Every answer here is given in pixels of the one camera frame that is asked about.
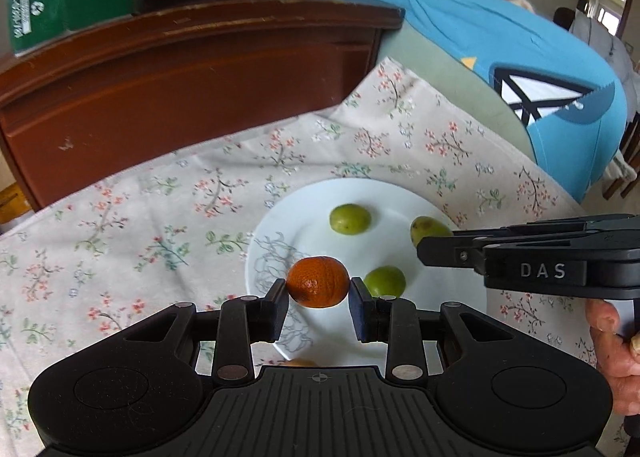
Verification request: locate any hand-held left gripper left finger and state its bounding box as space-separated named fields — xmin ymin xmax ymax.
xmin=120 ymin=278 xmax=291 ymax=383

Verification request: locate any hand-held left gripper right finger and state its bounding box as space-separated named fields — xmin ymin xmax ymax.
xmin=350 ymin=277 xmax=511 ymax=383

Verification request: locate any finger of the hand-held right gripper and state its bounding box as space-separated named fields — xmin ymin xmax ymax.
xmin=416 ymin=229 xmax=606 ymax=274
xmin=452 ymin=214 xmax=636 ymax=235

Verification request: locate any green plum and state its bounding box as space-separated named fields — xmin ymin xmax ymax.
xmin=363 ymin=265 xmax=407 ymax=299
xmin=329 ymin=204 xmax=372 ymax=236
xmin=410 ymin=216 xmax=453 ymax=249

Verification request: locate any white plate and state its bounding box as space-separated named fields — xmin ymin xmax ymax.
xmin=244 ymin=178 xmax=488 ymax=368

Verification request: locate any person's right hand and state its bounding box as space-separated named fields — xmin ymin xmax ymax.
xmin=586 ymin=298 xmax=640 ymax=418

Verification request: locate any wooden chair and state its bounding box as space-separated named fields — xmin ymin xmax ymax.
xmin=602 ymin=110 xmax=640 ymax=200

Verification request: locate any floral tablecloth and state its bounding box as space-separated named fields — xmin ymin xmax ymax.
xmin=0 ymin=56 xmax=601 ymax=448

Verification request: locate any white cloth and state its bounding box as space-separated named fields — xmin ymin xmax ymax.
xmin=570 ymin=14 xmax=640 ymax=88

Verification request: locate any window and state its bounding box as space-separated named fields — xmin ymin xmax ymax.
xmin=599 ymin=0 xmax=627 ymax=34

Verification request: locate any brown wooden cabinet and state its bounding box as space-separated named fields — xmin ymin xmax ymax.
xmin=0 ymin=0 xmax=406 ymax=213

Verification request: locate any blue printed cloth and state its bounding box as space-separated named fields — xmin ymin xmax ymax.
xmin=300 ymin=0 xmax=628 ymax=203

